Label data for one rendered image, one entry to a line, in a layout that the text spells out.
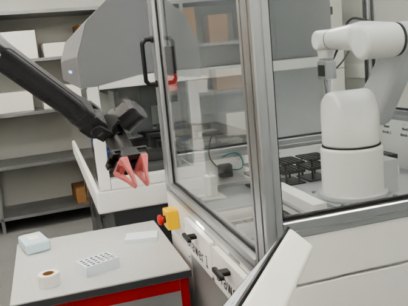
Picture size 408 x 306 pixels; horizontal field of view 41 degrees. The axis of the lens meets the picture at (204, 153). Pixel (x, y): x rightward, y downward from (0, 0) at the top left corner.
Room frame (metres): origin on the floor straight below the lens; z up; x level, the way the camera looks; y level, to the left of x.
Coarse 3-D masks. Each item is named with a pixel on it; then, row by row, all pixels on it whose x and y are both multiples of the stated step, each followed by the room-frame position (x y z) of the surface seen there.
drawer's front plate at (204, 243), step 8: (184, 224) 1.77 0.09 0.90; (192, 224) 1.68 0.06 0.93; (192, 232) 1.66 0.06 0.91; (200, 232) 1.59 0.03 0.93; (192, 240) 1.67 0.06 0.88; (200, 240) 1.58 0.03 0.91; (208, 240) 1.51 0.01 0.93; (200, 248) 1.58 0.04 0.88; (208, 248) 1.50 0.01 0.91; (200, 256) 1.59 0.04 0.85; (208, 256) 1.51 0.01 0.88; (200, 264) 1.60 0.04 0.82; (208, 264) 1.51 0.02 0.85; (208, 272) 1.52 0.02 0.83
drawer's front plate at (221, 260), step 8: (216, 248) 1.44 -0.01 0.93; (216, 256) 1.43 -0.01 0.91; (224, 256) 1.37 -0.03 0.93; (216, 264) 1.43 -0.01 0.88; (224, 264) 1.36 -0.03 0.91; (232, 264) 1.32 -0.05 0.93; (232, 272) 1.30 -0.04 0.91; (240, 272) 1.26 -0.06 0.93; (216, 280) 1.45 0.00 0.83; (224, 280) 1.37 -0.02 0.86; (232, 280) 1.31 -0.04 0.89; (240, 280) 1.24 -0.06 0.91; (224, 288) 1.38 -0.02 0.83; (232, 288) 1.31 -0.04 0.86
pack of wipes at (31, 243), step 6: (30, 234) 2.13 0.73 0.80; (36, 234) 2.12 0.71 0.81; (42, 234) 2.12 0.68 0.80; (18, 240) 2.12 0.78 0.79; (24, 240) 2.06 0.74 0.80; (30, 240) 2.05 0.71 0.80; (36, 240) 2.05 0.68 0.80; (42, 240) 2.04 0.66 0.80; (48, 240) 2.05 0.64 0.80; (24, 246) 2.03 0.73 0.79; (30, 246) 2.01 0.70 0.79; (36, 246) 2.02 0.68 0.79; (42, 246) 2.03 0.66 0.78; (48, 246) 2.04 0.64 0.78; (30, 252) 2.01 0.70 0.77; (36, 252) 2.02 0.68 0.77
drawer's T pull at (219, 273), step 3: (213, 267) 1.35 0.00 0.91; (213, 270) 1.34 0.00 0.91; (216, 270) 1.32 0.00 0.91; (219, 270) 1.33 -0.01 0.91; (222, 270) 1.32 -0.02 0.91; (225, 270) 1.32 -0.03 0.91; (228, 270) 1.32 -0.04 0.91; (216, 273) 1.31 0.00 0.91; (219, 273) 1.30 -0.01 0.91; (222, 273) 1.31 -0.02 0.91; (225, 273) 1.31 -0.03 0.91; (228, 273) 1.31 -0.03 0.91; (219, 276) 1.29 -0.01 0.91; (222, 276) 1.29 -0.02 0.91; (219, 279) 1.29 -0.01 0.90; (222, 279) 1.28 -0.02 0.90
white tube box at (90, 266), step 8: (96, 256) 1.83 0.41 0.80; (104, 256) 1.82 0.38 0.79; (80, 264) 1.76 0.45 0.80; (88, 264) 1.75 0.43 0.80; (96, 264) 1.75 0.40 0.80; (104, 264) 1.76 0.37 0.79; (112, 264) 1.78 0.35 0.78; (80, 272) 1.77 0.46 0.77; (88, 272) 1.73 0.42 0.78; (96, 272) 1.74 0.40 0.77; (104, 272) 1.76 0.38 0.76
